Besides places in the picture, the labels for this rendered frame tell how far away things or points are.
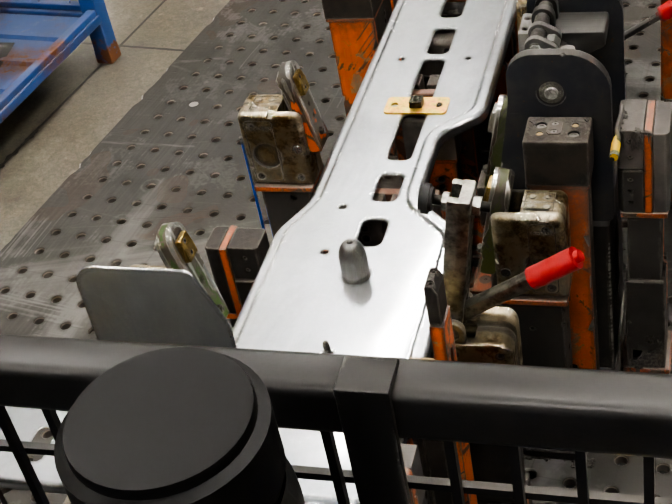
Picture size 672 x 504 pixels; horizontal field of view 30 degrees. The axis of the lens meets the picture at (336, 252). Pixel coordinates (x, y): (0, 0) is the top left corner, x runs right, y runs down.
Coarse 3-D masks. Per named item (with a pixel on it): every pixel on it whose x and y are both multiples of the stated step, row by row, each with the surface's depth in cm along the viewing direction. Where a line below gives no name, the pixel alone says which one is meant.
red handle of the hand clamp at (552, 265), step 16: (560, 256) 114; (576, 256) 113; (528, 272) 116; (544, 272) 115; (560, 272) 114; (496, 288) 119; (512, 288) 117; (528, 288) 117; (480, 304) 120; (496, 304) 119; (464, 320) 121
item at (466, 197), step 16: (432, 192) 113; (448, 192) 113; (464, 192) 112; (432, 208) 115; (448, 208) 112; (464, 208) 111; (480, 208) 112; (448, 224) 113; (464, 224) 112; (448, 240) 114; (464, 240) 114; (448, 256) 115; (464, 256) 115; (448, 272) 117; (464, 272) 116; (448, 288) 118; (464, 288) 117; (448, 304) 119; (464, 304) 119
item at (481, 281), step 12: (408, 120) 164; (420, 120) 164; (408, 132) 165; (408, 144) 166; (444, 144) 165; (456, 144) 165; (408, 156) 168; (444, 156) 166; (456, 156) 166; (444, 168) 168; (456, 168) 168; (432, 180) 170; (444, 180) 169; (480, 276) 181; (480, 288) 179
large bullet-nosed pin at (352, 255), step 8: (344, 240) 137; (352, 240) 137; (344, 248) 136; (352, 248) 136; (360, 248) 136; (344, 256) 136; (352, 256) 136; (360, 256) 137; (344, 264) 137; (352, 264) 137; (360, 264) 137; (368, 264) 138; (344, 272) 138; (352, 272) 137; (360, 272) 138; (368, 272) 139; (344, 280) 139; (352, 280) 138; (360, 280) 138
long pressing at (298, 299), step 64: (512, 0) 182; (384, 64) 174; (448, 64) 171; (384, 128) 162; (448, 128) 159; (320, 192) 153; (320, 256) 143; (384, 256) 141; (256, 320) 136; (320, 320) 135; (384, 320) 133; (320, 448) 120
